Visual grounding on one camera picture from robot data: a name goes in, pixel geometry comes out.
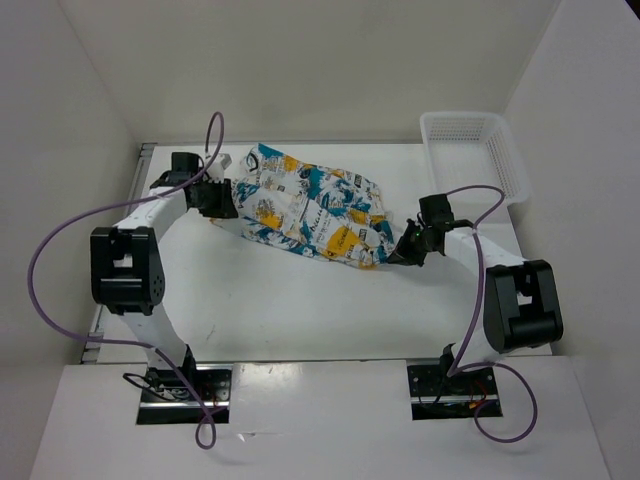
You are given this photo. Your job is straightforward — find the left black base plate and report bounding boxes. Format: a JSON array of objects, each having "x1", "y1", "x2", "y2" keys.
[{"x1": 123, "y1": 364, "x2": 233, "y2": 425}]

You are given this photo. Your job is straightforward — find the purple cable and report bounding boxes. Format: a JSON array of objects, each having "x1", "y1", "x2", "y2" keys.
[
  {"x1": 447, "y1": 184, "x2": 539, "y2": 444},
  {"x1": 27, "y1": 112, "x2": 231, "y2": 449}
]

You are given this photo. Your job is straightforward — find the aluminium table edge rail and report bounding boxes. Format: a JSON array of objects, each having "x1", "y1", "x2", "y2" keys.
[{"x1": 79, "y1": 142, "x2": 156, "y2": 365}]

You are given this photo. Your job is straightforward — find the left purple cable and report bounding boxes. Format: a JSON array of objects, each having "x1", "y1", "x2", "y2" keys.
[{"x1": 27, "y1": 112, "x2": 231, "y2": 449}]

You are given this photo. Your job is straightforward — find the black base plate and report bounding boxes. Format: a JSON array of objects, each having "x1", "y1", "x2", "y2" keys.
[
  {"x1": 123, "y1": 364, "x2": 233, "y2": 425},
  {"x1": 406, "y1": 361, "x2": 503, "y2": 421}
]

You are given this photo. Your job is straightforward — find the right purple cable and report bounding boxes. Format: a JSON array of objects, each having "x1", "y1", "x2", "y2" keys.
[{"x1": 447, "y1": 184, "x2": 539, "y2": 444}]

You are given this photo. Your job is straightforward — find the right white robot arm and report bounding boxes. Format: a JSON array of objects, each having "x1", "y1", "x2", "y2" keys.
[{"x1": 387, "y1": 194, "x2": 564, "y2": 393}]

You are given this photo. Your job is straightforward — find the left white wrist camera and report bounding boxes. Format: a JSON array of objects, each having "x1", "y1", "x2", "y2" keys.
[{"x1": 205, "y1": 153, "x2": 232, "y2": 183}]

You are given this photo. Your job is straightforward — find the patterned white teal yellow shorts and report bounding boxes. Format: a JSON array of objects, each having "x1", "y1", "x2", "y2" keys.
[{"x1": 211, "y1": 143, "x2": 398, "y2": 269}]

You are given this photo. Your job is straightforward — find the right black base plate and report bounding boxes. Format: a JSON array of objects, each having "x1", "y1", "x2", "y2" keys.
[{"x1": 406, "y1": 361, "x2": 503, "y2": 421}]

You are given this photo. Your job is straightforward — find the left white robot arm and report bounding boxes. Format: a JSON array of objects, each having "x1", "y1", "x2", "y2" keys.
[{"x1": 90, "y1": 152, "x2": 238, "y2": 400}]

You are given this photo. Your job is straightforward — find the white plastic basket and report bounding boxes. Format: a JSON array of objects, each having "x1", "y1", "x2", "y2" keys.
[{"x1": 419, "y1": 111, "x2": 531, "y2": 205}]

